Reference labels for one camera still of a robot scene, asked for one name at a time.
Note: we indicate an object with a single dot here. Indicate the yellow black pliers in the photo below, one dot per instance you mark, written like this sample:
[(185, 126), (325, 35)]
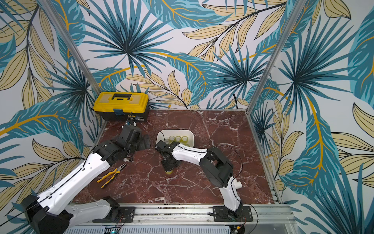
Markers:
[(111, 175)]

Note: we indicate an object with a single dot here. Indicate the yellow tape roll one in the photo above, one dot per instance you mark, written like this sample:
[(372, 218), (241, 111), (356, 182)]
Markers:
[(184, 138)]

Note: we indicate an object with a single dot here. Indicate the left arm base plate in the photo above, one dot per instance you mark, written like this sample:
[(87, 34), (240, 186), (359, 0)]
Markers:
[(120, 214)]

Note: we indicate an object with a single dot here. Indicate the yellow tape roll six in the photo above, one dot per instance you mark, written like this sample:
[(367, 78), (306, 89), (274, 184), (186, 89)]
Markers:
[(178, 138)]

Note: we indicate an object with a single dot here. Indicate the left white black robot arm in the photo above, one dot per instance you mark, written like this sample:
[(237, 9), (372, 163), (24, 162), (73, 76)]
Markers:
[(50, 212)]

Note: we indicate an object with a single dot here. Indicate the aluminium front rail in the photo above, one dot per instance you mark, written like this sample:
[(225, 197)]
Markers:
[(265, 217)]

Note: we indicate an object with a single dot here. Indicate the yellow black toolbox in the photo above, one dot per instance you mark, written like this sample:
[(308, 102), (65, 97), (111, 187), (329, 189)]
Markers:
[(122, 106)]

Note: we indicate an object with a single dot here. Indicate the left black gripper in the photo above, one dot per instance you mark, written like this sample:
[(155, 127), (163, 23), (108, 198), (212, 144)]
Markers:
[(143, 146)]

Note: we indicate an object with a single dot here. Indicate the white plastic storage box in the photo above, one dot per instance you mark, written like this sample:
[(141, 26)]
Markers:
[(165, 134)]

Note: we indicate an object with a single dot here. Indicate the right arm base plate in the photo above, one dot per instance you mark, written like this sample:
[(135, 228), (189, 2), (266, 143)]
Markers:
[(223, 214)]

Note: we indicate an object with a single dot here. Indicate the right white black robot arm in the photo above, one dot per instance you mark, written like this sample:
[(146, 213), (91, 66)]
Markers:
[(216, 166)]

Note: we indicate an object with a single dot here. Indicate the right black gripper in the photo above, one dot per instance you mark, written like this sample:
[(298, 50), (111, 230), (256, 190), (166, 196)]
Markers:
[(169, 162)]

